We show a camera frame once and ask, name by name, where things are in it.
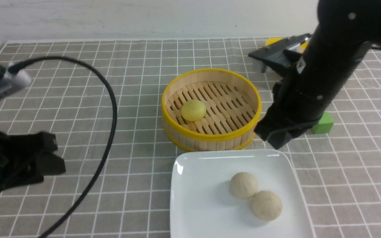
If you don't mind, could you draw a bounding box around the yellow rimmed bamboo steamer basket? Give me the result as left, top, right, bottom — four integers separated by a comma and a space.
161, 69, 262, 151

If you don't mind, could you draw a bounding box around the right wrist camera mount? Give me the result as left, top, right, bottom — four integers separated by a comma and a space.
248, 33, 312, 77

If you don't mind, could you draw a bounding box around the white square plate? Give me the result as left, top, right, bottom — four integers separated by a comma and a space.
170, 149, 316, 238

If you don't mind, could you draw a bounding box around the beige steamed bun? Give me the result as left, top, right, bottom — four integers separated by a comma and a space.
251, 191, 283, 221

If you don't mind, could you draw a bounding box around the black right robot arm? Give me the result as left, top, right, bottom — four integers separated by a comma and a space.
248, 0, 381, 149

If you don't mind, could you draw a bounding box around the black cable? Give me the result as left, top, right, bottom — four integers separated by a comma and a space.
9, 56, 118, 238

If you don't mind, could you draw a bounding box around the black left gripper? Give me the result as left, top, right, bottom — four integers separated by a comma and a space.
0, 131, 66, 193

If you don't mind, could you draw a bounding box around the grey checked tablecloth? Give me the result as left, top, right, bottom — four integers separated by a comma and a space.
0, 38, 381, 238

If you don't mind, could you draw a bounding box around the yellow rimmed bamboo steamer lid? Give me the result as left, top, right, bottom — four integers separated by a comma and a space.
264, 37, 308, 53

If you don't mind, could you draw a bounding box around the white pleated steamed bun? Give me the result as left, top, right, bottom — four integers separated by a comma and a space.
229, 172, 259, 199

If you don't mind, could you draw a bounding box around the green cube block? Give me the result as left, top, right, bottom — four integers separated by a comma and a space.
311, 112, 334, 135

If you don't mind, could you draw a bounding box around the yellow steamed bun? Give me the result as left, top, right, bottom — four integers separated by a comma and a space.
181, 99, 207, 122

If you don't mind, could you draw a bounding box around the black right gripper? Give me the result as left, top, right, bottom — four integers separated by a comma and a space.
254, 74, 335, 149

